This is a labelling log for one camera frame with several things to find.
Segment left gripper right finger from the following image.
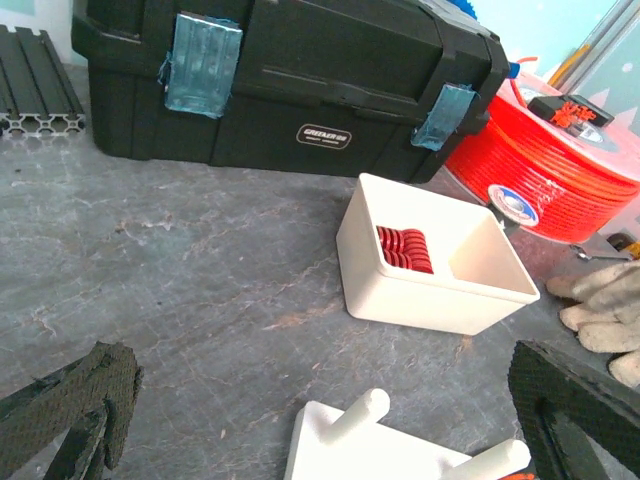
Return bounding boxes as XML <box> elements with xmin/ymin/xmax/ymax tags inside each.
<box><xmin>508</xmin><ymin>341</ymin><xmax>639</xmax><ymax>479</ymax></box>

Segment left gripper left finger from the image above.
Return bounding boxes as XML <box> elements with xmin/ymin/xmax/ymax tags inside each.
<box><xmin>1</xmin><ymin>342</ymin><xmax>144</xmax><ymax>479</ymax></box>

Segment white peg base plate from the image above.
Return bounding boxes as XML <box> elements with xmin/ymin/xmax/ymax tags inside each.
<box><xmin>284</xmin><ymin>388</ymin><xmax>531</xmax><ymax>479</ymax></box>

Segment white spring box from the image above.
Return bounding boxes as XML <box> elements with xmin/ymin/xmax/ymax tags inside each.
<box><xmin>336</xmin><ymin>173</ymin><xmax>540</xmax><ymax>336</ymax></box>

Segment red springs in box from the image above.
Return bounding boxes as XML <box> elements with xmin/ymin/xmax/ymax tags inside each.
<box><xmin>376</xmin><ymin>226</ymin><xmax>434</xmax><ymax>274</ymax></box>

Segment red filament spool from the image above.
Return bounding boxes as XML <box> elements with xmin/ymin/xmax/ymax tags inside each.
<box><xmin>445</xmin><ymin>72</ymin><xmax>639</xmax><ymax>243</ymax></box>

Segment black terminal strip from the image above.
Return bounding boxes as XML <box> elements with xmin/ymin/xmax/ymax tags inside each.
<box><xmin>527</xmin><ymin>95</ymin><xmax>614</xmax><ymax>129</ymax></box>

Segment black aluminium extrusion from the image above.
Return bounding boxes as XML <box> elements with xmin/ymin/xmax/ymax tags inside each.
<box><xmin>1</xmin><ymin>25</ymin><xmax>86</xmax><ymax>137</ymax></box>

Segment black plastic toolbox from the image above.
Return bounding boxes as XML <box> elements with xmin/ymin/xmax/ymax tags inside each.
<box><xmin>71</xmin><ymin>1</ymin><xmax>510</xmax><ymax>183</ymax></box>

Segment small solder wire spool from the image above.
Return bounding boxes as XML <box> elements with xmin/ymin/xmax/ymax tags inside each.
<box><xmin>487</xmin><ymin>184</ymin><xmax>539</xmax><ymax>236</ymax></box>

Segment blue corrugated hose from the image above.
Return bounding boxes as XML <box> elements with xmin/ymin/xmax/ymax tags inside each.
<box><xmin>447</xmin><ymin>0</ymin><xmax>481</xmax><ymax>21</ymax></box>

